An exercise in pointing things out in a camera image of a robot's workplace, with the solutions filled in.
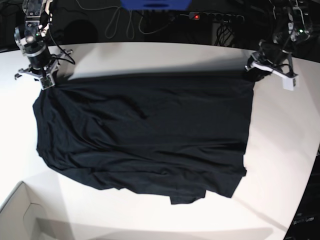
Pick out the black long-sleeve t-shirt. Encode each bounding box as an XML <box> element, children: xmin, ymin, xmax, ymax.
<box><xmin>33</xmin><ymin>74</ymin><xmax>255</xmax><ymax>205</ymax></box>

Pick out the black power strip red switch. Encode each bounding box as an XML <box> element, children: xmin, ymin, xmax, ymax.
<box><xmin>188</xmin><ymin>11</ymin><xmax>245</xmax><ymax>24</ymax></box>

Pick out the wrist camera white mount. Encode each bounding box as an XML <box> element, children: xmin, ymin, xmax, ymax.
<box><xmin>282</xmin><ymin>76</ymin><xmax>300</xmax><ymax>91</ymax></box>

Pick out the blue box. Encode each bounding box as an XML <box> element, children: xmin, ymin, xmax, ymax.
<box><xmin>120</xmin><ymin>0</ymin><xmax>192</xmax><ymax>11</ymax></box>

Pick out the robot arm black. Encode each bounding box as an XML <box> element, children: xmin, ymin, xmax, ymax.
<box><xmin>14</xmin><ymin>0</ymin><xmax>76</xmax><ymax>90</ymax></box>
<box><xmin>244</xmin><ymin>0</ymin><xmax>313</xmax><ymax>91</ymax></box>

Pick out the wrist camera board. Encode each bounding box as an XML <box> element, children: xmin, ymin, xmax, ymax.
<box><xmin>39</xmin><ymin>74</ymin><xmax>56</xmax><ymax>90</ymax></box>

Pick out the white plastic bin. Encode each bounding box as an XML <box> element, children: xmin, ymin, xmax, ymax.
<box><xmin>0</xmin><ymin>181</ymin><xmax>76</xmax><ymax>240</ymax></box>

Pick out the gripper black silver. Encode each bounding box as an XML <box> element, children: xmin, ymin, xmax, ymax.
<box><xmin>14</xmin><ymin>47</ymin><xmax>73</xmax><ymax>85</ymax></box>
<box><xmin>244</xmin><ymin>40</ymin><xmax>298</xmax><ymax>82</ymax></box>

